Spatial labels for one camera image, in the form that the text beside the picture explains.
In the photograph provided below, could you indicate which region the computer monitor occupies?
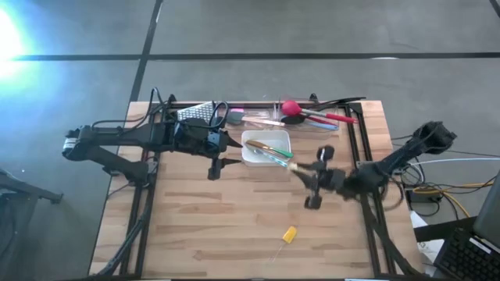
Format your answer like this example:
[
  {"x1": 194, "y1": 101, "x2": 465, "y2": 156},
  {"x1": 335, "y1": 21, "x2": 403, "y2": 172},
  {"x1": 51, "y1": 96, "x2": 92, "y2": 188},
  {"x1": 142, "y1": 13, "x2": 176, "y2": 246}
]
[{"x1": 472, "y1": 169, "x2": 500, "y2": 251}]

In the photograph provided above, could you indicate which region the black aluminium table frame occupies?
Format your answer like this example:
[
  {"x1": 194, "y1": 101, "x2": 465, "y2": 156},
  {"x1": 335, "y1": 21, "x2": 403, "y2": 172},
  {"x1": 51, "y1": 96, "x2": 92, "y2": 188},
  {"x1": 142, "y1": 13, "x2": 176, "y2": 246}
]
[{"x1": 97, "y1": 93, "x2": 423, "y2": 280}]

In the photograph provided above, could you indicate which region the black computer desk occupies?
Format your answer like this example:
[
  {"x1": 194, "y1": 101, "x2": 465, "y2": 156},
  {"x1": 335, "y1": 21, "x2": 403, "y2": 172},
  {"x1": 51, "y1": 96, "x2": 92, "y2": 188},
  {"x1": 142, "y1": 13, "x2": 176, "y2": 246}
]
[{"x1": 412, "y1": 215, "x2": 500, "y2": 281}]

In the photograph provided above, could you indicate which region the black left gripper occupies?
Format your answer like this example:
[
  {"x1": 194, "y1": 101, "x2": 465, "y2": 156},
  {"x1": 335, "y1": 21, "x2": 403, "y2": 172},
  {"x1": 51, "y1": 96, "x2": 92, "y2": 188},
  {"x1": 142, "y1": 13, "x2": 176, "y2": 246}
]
[{"x1": 173, "y1": 116, "x2": 244, "y2": 181}]

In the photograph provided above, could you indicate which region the yellow eraser block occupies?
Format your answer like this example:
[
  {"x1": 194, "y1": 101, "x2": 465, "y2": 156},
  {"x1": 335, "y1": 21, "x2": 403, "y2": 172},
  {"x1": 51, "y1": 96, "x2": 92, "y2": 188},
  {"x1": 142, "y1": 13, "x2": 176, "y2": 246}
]
[{"x1": 270, "y1": 226, "x2": 298, "y2": 262}]

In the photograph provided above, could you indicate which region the white paper sheet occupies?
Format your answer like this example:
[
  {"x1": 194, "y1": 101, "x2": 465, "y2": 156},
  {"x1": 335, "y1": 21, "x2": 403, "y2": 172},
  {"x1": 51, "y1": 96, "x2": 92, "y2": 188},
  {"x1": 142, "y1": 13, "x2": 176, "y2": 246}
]
[{"x1": 409, "y1": 210, "x2": 446, "y2": 270}]

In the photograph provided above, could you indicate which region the yellow cable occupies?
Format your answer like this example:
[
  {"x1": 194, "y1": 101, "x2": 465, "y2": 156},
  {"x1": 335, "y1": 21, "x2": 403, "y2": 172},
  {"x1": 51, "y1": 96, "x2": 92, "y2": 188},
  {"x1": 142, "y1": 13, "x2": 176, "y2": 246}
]
[{"x1": 412, "y1": 181, "x2": 496, "y2": 219}]

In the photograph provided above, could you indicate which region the clear plastic bin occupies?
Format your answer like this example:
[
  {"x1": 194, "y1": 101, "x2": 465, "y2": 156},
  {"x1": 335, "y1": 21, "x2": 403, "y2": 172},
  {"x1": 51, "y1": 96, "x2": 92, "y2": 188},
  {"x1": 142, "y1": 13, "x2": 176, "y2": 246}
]
[
  {"x1": 225, "y1": 100, "x2": 283, "y2": 132},
  {"x1": 277, "y1": 99, "x2": 352, "y2": 136}
]

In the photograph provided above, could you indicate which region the metal box grater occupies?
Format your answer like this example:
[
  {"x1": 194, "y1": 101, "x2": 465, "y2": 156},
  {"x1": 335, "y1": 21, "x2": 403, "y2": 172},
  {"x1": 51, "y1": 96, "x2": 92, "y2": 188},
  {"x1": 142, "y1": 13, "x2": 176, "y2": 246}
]
[{"x1": 177, "y1": 100, "x2": 216, "y2": 123}]

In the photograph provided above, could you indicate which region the red spoon with metal neck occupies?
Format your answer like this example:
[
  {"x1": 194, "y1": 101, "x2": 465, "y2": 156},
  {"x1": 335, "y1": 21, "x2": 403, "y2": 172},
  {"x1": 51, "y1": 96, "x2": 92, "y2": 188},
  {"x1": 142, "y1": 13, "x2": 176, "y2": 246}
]
[{"x1": 280, "y1": 99, "x2": 359, "y2": 125}]

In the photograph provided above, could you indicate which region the dark grey cart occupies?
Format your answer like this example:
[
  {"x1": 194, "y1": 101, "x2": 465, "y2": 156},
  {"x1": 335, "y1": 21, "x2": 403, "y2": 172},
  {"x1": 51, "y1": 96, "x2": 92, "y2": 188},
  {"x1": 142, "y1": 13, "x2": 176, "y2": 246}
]
[{"x1": 0, "y1": 168, "x2": 64, "y2": 281}]

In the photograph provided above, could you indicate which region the white rectangular plastic bin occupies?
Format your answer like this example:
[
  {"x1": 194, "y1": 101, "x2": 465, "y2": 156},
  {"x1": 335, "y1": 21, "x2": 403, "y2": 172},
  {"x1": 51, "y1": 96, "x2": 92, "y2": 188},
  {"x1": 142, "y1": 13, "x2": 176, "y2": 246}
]
[{"x1": 241, "y1": 129, "x2": 292, "y2": 168}]

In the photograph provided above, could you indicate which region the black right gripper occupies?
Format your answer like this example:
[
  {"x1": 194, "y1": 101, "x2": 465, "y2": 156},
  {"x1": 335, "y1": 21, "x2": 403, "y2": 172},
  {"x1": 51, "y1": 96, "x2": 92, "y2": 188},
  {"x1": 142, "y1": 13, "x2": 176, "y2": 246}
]
[{"x1": 292, "y1": 144, "x2": 348, "y2": 211}]

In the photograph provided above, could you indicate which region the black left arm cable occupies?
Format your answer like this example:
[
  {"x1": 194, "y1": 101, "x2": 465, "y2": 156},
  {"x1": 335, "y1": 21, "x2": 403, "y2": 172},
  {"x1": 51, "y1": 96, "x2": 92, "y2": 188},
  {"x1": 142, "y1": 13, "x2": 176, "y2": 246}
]
[{"x1": 91, "y1": 87, "x2": 230, "y2": 130}]

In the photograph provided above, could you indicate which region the black power box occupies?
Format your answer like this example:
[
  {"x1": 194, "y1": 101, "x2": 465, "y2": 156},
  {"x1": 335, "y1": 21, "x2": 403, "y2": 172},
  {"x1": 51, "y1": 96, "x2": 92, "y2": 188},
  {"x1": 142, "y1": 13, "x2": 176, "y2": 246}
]
[{"x1": 405, "y1": 189, "x2": 435, "y2": 205}]

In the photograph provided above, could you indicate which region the black keyboard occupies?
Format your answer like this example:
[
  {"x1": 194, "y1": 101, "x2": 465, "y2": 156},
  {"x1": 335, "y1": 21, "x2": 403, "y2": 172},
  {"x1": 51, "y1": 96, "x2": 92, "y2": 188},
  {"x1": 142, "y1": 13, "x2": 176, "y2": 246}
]
[{"x1": 434, "y1": 228, "x2": 500, "y2": 281}]

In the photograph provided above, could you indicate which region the white cable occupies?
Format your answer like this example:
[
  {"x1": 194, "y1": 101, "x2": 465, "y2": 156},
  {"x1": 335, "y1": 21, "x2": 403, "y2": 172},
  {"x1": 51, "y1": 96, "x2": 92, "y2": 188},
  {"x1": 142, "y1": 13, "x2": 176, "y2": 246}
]
[{"x1": 405, "y1": 156, "x2": 500, "y2": 169}]

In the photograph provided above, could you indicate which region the teal patterned handle knife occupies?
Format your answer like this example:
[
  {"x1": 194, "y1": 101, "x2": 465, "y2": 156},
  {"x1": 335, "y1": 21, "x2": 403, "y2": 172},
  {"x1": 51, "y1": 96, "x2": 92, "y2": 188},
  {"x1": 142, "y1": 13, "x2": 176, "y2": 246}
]
[{"x1": 253, "y1": 148, "x2": 289, "y2": 168}]

